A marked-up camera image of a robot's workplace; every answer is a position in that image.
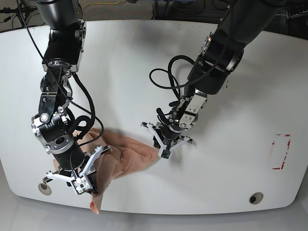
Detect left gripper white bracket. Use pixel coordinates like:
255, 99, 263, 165
141, 122, 193, 151

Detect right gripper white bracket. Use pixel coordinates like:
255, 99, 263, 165
43, 145, 112, 194

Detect peach T-shirt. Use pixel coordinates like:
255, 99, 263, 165
52, 127, 161, 215

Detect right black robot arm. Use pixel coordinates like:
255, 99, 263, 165
31, 0, 110, 195

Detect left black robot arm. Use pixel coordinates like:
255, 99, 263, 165
142, 0, 285, 155

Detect left table grommet hole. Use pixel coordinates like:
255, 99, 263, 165
38, 183, 52, 196

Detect table grommet hole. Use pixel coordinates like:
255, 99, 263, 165
38, 183, 52, 196
249, 192, 264, 205

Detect right table grommet hole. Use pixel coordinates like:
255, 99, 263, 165
249, 192, 264, 205

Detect red tape rectangle marking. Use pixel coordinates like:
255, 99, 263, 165
269, 134, 291, 170

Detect black tripod stand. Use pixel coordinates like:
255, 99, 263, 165
0, 0, 37, 28

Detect white power strip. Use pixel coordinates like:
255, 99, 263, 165
286, 5, 308, 19

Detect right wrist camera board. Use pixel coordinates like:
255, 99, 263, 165
71, 176, 93, 195

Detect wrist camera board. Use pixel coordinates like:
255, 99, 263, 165
71, 176, 93, 195
158, 147, 172, 159

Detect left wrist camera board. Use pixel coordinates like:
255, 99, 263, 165
158, 147, 172, 159

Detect yellow cable on floor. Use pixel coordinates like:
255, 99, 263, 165
81, 0, 121, 9

